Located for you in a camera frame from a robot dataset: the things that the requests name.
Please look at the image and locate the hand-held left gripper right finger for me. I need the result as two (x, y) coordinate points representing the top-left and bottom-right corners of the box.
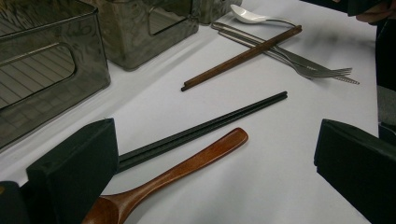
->
(313, 119), (396, 224)

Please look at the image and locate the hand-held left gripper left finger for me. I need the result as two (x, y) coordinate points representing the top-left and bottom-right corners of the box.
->
(20, 118), (120, 224)

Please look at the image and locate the smoky transparent plastic basket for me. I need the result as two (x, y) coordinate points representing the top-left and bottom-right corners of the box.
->
(0, 0), (112, 151)
(80, 0), (200, 71)
(191, 0), (244, 25)

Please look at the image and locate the white ceramic spoon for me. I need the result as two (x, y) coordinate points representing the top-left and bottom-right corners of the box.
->
(230, 4), (297, 28)

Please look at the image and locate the brown wooden spoon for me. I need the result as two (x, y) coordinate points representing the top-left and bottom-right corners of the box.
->
(81, 127), (249, 224)

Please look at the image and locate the brown wooden chopstick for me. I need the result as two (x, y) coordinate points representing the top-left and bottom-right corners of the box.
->
(181, 27), (303, 92)
(181, 24), (303, 90)

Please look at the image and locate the black chopstick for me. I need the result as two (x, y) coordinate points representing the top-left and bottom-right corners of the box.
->
(118, 91), (288, 166)
(117, 94), (289, 174)

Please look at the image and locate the metal fork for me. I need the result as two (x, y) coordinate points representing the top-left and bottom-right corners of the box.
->
(218, 29), (353, 80)

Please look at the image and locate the metal table knife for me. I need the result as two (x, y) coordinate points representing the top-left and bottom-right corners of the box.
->
(210, 21), (361, 86)

